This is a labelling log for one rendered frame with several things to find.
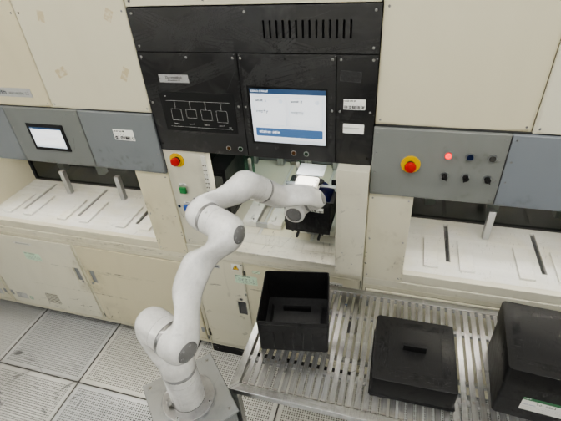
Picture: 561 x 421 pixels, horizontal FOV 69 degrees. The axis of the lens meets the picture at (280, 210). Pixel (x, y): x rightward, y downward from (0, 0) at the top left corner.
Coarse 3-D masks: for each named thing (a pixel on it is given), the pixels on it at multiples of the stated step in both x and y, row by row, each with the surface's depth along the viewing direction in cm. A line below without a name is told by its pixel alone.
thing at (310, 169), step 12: (300, 168) 185; (312, 168) 184; (324, 168) 184; (288, 180) 191; (312, 216) 185; (324, 216) 183; (288, 228) 193; (300, 228) 191; (312, 228) 189; (324, 228) 187
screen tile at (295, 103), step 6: (294, 102) 147; (300, 102) 146; (306, 102) 146; (312, 102) 145; (294, 108) 148; (300, 108) 148; (306, 108) 147; (312, 108) 146; (318, 108) 146; (318, 114) 147; (294, 120) 151; (300, 120) 151; (306, 120) 150; (312, 120) 149; (318, 120) 149; (300, 126) 152; (306, 126) 151; (312, 126) 151; (318, 126) 150
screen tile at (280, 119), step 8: (256, 96) 150; (256, 104) 152; (264, 104) 151; (272, 104) 150; (280, 104) 149; (280, 112) 151; (256, 120) 155; (264, 120) 155; (272, 120) 154; (280, 120) 153
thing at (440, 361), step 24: (384, 336) 156; (408, 336) 155; (432, 336) 155; (384, 360) 148; (408, 360) 147; (432, 360) 147; (384, 384) 143; (408, 384) 140; (432, 384) 139; (456, 384) 139
